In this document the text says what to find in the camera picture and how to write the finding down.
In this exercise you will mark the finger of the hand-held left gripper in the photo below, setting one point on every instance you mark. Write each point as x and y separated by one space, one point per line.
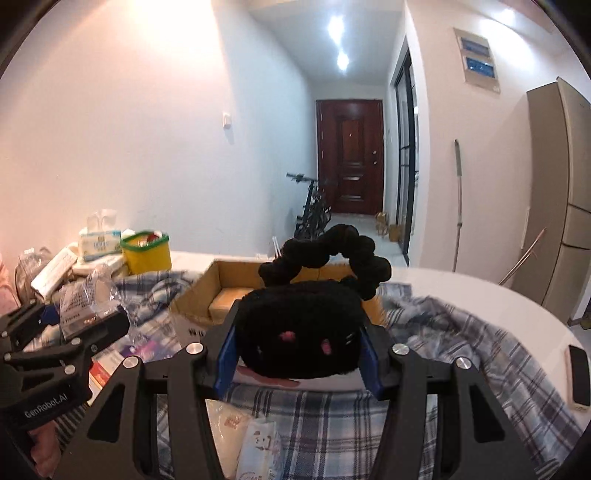
23 323
106 330

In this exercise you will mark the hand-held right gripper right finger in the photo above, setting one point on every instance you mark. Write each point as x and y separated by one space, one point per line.
371 364

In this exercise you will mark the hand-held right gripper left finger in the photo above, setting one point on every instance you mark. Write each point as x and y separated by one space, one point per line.
226 364

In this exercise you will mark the clear plastic bag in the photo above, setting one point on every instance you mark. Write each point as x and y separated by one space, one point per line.
87 300

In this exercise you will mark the cardboard box with pretzel print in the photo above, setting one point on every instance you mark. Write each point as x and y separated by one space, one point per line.
194 300

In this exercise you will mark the black plush scrunchie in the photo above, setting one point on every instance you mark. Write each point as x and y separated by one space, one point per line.
300 323

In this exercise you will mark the person's left hand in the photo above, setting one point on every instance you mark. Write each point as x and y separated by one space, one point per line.
44 447

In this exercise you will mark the pink cloth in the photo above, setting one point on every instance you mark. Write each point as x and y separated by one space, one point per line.
7 281

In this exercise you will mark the pale purple packet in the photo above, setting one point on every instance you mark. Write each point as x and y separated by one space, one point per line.
152 346

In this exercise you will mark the clear plastic container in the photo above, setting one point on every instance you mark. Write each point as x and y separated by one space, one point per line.
27 272

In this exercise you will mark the long white box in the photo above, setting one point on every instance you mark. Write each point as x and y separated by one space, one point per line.
53 272

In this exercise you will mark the white plastic packet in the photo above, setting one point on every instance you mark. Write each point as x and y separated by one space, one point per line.
228 427

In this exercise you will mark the flat white box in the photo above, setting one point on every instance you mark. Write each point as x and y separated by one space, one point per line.
104 266

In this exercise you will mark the yellow container with green rim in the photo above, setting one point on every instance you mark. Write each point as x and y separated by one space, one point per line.
147 258

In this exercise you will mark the white tissue pack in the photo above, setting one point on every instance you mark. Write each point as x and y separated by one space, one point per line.
99 244

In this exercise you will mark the small white printed packet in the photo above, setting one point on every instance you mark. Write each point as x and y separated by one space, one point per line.
261 447

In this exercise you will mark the blue plaid cloth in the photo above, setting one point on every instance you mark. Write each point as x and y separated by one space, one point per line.
461 332

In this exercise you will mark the small cardboard box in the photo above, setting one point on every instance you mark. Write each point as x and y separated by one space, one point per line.
382 224
395 233

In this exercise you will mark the black bicycle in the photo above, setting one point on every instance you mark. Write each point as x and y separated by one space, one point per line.
316 212

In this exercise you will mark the thin red rod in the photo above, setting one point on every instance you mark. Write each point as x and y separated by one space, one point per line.
521 256

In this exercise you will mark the smartphone in light case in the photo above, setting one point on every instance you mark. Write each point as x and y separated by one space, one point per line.
579 376

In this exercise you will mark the brown entrance door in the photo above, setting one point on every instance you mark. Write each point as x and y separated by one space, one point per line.
351 157

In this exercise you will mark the black framed glass door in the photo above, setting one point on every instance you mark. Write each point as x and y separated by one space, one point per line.
406 152

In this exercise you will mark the beige refrigerator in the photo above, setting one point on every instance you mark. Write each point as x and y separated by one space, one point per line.
563 194

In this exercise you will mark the ceiling spotlight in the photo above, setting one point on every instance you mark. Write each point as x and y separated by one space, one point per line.
335 23
505 14
342 60

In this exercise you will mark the white light switch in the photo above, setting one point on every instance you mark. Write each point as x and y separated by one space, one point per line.
227 120

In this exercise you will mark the wall electrical panel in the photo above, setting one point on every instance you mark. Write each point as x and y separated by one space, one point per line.
478 60

